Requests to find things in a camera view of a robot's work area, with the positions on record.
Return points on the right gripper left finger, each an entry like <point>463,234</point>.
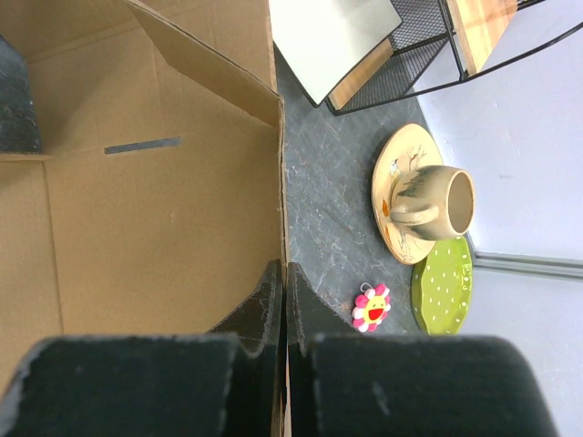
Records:
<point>225,382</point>

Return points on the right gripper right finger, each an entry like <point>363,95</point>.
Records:
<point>344,383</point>

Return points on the brown cardboard paper box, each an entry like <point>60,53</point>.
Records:
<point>140,167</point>

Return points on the pink flower toy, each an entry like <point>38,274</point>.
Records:
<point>371,307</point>

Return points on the green dotted plate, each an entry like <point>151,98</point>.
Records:
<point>441,287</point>

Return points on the beige ceramic cup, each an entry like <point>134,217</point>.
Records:
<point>434,203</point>

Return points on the black wire shelf rack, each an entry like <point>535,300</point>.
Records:
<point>439,44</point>

